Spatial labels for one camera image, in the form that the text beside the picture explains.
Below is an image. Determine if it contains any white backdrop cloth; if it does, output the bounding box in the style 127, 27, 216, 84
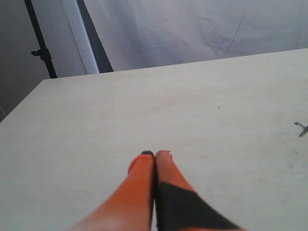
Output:
85, 0, 308, 71

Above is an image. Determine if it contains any black stand pole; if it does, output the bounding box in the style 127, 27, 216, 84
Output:
24, 0, 57, 79

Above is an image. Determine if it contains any white vertical panel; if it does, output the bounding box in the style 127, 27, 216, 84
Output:
62, 0, 99, 75

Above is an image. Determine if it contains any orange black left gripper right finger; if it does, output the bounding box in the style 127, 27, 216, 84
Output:
155, 151, 243, 231

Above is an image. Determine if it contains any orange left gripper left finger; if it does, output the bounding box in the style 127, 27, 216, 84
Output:
68, 151, 154, 231

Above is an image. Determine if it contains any black cross mark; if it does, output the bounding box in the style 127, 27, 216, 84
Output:
293, 121, 308, 138

